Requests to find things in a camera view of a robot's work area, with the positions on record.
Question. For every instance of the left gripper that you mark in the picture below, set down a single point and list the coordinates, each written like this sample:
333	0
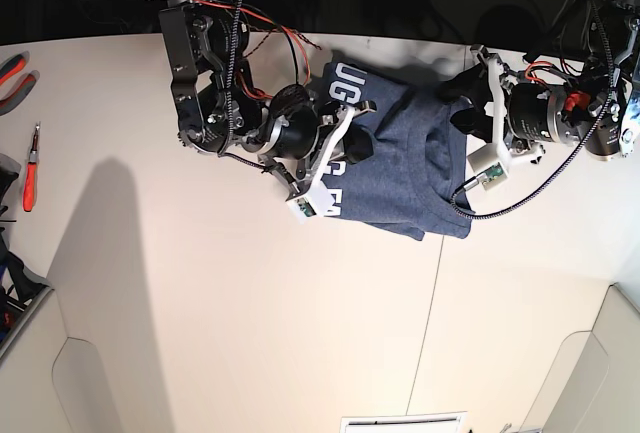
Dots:
528	112

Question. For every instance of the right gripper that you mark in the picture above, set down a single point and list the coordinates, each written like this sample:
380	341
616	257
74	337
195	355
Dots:
301	138

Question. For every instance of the blue t-shirt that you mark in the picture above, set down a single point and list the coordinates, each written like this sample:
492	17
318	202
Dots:
418	157

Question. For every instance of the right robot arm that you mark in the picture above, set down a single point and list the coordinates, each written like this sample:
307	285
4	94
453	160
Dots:
221	111

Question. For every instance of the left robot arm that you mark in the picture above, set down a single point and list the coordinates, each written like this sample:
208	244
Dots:
594	106

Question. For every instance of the dark clutter at left edge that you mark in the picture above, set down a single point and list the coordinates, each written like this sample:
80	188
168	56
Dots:
21	290

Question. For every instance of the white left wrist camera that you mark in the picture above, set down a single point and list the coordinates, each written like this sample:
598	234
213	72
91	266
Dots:
487	168

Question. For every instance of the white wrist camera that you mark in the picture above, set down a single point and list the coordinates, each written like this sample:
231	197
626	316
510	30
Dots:
315	201
487	168

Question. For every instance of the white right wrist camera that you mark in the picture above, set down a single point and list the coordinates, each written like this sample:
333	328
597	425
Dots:
315	201

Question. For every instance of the orange handled screwdriver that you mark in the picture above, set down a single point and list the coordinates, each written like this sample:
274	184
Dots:
29	191

